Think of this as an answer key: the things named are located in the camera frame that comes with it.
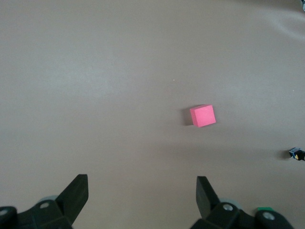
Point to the orange mushroom push button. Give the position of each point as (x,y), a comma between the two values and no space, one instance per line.
(297,155)

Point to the green foam cube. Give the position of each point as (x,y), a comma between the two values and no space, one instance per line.
(264,209)

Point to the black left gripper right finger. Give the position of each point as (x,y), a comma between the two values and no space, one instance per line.
(207,205)

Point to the pink-red foam cube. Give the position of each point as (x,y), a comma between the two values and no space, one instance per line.
(203,117)

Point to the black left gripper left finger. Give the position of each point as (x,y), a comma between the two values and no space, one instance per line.
(71,202)

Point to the brown table mat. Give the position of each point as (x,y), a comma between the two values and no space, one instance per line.
(95,95)

